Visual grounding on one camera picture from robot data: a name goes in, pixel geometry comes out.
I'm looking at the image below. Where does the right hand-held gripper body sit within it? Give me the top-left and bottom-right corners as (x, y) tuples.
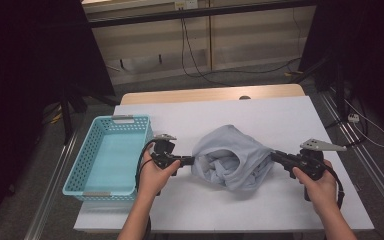
(288, 138), (348, 183)

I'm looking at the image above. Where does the white wall socket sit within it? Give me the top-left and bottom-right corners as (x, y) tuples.
(174, 0), (198, 10)

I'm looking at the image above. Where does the black hanging cable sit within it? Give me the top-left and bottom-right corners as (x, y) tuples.
(179, 16), (303, 88)

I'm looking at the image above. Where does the light wooden table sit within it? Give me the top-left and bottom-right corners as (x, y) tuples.
(119, 83), (306, 106)

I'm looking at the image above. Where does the metal floor rail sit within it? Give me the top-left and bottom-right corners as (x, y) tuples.
(23, 129), (79, 240)
(318, 88), (384, 229)

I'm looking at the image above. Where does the person's right hand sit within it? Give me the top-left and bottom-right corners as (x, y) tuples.
(292, 159), (339, 214)

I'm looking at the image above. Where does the turquoise plastic basket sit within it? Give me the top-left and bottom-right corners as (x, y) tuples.
(62, 114), (154, 203)

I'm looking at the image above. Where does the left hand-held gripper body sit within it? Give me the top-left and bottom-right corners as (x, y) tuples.
(149, 133), (181, 178)

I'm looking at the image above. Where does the black metal stand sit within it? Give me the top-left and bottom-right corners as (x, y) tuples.
(58, 84), (121, 146)
(291, 54), (348, 114)

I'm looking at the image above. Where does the light blue tank top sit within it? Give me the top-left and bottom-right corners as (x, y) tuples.
(190, 124), (277, 193)

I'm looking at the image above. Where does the black horizontal bar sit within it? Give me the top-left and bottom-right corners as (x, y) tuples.
(88, 0), (318, 29)

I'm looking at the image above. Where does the white floor cable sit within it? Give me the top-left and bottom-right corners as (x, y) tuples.
(343, 98), (384, 149)

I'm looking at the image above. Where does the person's left hand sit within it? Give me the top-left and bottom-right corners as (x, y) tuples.
(136, 149), (182, 201)

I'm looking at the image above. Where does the yellow floor cable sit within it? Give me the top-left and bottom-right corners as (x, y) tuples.
(49, 104), (64, 125)

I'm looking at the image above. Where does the black curtain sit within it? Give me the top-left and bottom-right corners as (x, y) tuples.
(298, 0), (384, 141)
(0, 0), (116, 234)

